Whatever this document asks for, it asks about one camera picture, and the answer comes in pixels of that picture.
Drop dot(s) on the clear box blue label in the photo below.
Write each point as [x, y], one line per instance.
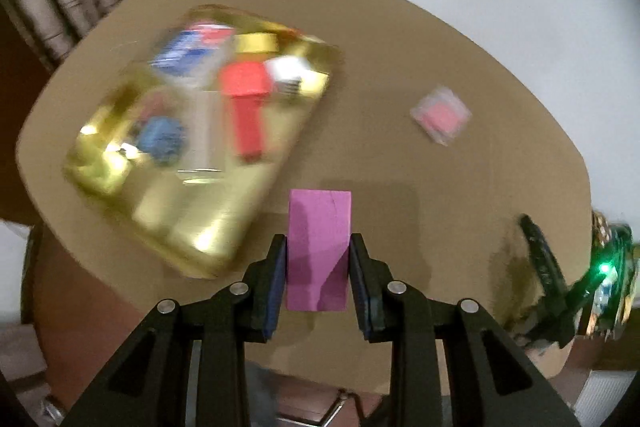
[192, 58]

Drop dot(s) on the clear box red insert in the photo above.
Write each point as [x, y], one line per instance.
[441, 115]

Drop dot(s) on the silver gold rectangular bar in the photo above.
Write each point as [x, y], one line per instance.
[203, 152]

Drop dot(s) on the white zigzag pattern box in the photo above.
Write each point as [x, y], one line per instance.
[292, 76]

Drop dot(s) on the red gold toffee tin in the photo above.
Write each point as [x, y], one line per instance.
[195, 226]

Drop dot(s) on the red rounded square case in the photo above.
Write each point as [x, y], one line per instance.
[245, 79]

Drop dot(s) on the red rectangular block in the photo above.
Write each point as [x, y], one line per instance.
[248, 131]

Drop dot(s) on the yellow orange cube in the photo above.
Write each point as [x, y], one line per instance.
[259, 42]

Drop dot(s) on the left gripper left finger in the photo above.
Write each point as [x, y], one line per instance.
[184, 365]

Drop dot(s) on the pink rectangular block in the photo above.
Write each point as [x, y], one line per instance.
[319, 228]

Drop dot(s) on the clear tube red lipstick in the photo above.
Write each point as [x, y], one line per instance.
[157, 103]

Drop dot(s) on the blue polka dot case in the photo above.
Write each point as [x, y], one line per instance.
[162, 138]

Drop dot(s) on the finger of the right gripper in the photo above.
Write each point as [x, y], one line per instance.
[549, 321]

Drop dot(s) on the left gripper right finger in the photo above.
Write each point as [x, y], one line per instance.
[451, 365]

